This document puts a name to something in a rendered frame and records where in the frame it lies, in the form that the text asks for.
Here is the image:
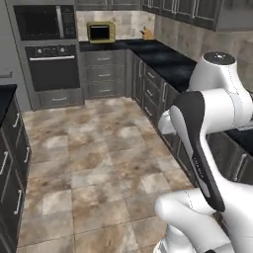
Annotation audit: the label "dark grey wall cabinets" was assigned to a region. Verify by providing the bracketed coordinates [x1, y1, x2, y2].
[74, 0, 253, 33]

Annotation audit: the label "dark grey corner base cabinets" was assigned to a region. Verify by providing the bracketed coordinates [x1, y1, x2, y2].
[79, 39, 253, 187]

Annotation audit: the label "dark grey island cabinets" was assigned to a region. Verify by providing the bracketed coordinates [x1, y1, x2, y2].
[0, 83, 33, 253]

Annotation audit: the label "yellow toaster oven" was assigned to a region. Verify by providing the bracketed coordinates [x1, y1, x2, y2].
[86, 21, 118, 44]

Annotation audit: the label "wooden knife block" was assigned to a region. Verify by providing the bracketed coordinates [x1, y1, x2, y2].
[139, 25, 155, 41]

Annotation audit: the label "grey tall oven housing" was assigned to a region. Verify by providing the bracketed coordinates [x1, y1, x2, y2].
[5, 0, 86, 111]

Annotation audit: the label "black built-in microwave oven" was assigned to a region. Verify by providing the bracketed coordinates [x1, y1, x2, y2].
[13, 4, 78, 42]

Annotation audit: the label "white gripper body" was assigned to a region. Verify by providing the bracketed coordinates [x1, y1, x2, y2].
[157, 110, 177, 135]

